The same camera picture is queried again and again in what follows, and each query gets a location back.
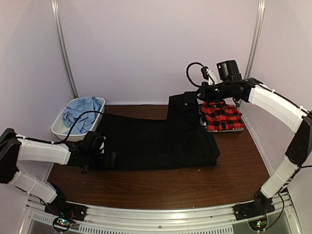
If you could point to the front aluminium rail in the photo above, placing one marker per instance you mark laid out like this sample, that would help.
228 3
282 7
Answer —
209 220

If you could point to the circuit board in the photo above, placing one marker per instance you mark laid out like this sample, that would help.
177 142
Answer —
258 225
61 225

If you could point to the black long sleeve shirt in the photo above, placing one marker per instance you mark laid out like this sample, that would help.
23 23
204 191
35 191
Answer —
146 144

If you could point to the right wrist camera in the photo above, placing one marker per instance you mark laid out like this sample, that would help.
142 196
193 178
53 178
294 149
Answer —
208 75

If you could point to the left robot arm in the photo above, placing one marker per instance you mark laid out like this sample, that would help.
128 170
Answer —
88 152

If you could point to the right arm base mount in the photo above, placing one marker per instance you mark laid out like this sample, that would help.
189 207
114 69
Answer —
260 205

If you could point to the aluminium frame post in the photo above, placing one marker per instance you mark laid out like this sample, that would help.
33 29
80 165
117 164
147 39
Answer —
259 21
63 50

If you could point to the right circuit board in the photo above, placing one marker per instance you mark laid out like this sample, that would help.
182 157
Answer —
258 225

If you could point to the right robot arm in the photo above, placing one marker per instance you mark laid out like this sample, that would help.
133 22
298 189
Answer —
285 117

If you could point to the right aluminium frame post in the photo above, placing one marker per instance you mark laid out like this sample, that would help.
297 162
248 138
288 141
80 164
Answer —
259 21

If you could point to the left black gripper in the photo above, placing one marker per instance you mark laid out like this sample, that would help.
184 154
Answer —
112 164

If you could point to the left aluminium frame post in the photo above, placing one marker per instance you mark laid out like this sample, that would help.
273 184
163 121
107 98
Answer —
63 50

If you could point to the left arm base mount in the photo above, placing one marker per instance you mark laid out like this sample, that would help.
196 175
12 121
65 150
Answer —
61 207

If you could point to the red black plaid shirt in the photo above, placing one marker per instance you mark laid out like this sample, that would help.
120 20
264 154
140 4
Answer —
221 111

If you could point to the light blue shirt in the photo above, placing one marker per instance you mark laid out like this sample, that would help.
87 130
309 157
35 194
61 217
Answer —
80 110

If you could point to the left circuit board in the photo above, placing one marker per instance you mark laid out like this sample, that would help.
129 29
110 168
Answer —
61 225

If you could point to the white plastic basin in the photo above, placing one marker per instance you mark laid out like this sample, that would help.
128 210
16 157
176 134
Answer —
59 129

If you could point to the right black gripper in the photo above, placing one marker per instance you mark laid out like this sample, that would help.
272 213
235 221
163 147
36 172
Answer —
204 94

